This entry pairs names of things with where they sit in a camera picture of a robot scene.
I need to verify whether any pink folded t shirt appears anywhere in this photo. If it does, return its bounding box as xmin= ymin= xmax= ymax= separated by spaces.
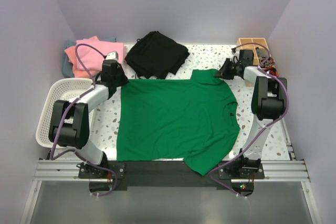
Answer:
xmin=76 ymin=39 xmax=127 ymax=71

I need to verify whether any green t shirt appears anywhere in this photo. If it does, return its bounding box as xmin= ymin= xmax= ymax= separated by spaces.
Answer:
xmin=117 ymin=69 xmax=240 ymax=175

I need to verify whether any white perforated laundry basket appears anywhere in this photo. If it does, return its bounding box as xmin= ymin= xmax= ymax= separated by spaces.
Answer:
xmin=36 ymin=78 xmax=92 ymax=148

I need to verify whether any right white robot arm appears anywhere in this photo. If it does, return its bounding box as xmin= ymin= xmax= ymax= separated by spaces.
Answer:
xmin=215 ymin=49 xmax=288 ymax=178

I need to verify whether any salmon folded t shirt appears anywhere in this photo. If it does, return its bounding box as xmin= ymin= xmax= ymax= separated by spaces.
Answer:
xmin=65 ymin=39 xmax=90 ymax=78

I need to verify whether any black folded garment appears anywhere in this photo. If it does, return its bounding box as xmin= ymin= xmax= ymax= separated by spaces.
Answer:
xmin=125 ymin=31 xmax=190 ymax=79

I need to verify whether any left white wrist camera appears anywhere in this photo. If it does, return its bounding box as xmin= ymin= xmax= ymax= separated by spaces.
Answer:
xmin=105 ymin=51 xmax=119 ymax=61

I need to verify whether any black white patterned sock roll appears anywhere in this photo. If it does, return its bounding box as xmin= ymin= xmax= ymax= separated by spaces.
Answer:
xmin=259 ymin=57 xmax=275 ymax=69

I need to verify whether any orange black sock roll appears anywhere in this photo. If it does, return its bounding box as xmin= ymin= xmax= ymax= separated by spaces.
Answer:
xmin=265 ymin=67 xmax=279 ymax=78

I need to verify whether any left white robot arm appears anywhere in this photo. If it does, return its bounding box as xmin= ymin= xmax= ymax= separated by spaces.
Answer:
xmin=48 ymin=60 xmax=128 ymax=178

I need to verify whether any grey rolled sock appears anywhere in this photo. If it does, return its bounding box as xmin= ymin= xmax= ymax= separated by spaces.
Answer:
xmin=256 ymin=47 xmax=268 ymax=58

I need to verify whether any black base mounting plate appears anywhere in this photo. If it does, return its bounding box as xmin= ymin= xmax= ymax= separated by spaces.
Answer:
xmin=76 ymin=161 xmax=265 ymax=193

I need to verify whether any wooden compartment organizer box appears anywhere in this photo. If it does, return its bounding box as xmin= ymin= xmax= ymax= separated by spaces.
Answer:
xmin=236 ymin=38 xmax=269 ymax=66

